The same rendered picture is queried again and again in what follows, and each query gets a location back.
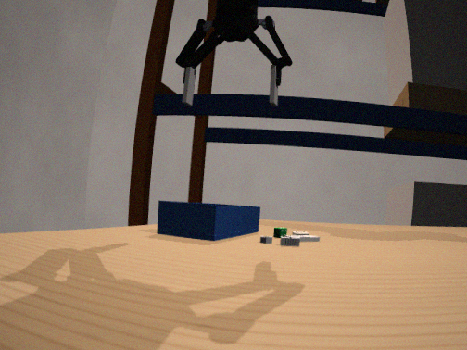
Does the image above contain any small green cube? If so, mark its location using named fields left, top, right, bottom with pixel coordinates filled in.
left=273, top=228, right=287, bottom=238

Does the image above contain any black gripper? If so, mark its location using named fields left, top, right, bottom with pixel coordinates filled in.
left=175, top=0, right=293, bottom=106

